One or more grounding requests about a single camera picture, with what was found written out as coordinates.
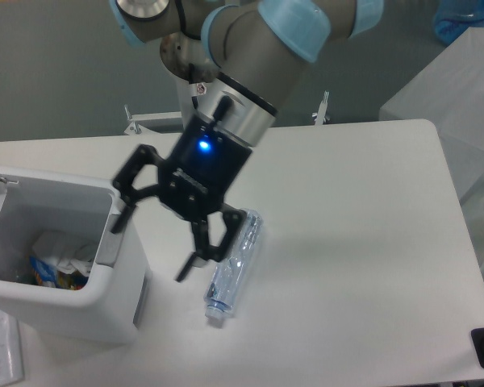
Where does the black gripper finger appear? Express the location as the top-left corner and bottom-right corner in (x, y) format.
(110, 144), (166, 234)
(173, 203), (247, 282)

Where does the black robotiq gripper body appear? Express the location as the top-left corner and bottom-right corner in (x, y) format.
(157, 116), (252, 222)

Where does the crushed clear plastic bottle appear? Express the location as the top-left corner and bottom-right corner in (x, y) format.
(204, 208), (264, 323)

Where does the white paper wrapper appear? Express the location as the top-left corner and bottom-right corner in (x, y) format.
(31, 231), (98, 277)

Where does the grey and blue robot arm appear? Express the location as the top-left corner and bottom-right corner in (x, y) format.
(110, 1), (385, 281)

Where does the white open trash can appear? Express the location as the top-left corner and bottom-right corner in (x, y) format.
(0, 167), (152, 343)

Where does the colourful trash inside can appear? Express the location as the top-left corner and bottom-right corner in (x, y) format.
(15, 256), (88, 290)

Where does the white tray with plastic bag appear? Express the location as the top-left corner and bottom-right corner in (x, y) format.
(0, 310), (24, 386)

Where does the grey side table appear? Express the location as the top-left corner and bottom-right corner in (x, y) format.
(379, 28), (484, 278)

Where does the blue water jug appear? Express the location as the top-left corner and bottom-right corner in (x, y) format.
(432, 0), (484, 46)

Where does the white pedestal base bracket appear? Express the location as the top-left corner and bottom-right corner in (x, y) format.
(123, 105), (183, 135)

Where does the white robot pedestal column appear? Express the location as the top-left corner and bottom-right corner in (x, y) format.
(174, 77), (216, 130)

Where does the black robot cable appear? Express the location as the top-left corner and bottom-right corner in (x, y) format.
(187, 63), (202, 112)

